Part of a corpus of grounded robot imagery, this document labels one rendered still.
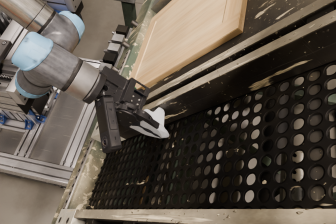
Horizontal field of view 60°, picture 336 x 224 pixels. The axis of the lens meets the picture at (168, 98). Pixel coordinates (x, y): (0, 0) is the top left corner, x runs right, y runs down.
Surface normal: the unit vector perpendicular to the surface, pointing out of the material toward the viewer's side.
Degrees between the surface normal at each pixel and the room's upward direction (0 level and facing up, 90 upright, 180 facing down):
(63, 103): 0
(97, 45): 0
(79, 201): 38
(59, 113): 0
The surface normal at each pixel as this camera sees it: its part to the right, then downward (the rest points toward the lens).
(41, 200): 0.00, -0.52
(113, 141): 0.58, -0.29
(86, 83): 0.40, 0.14
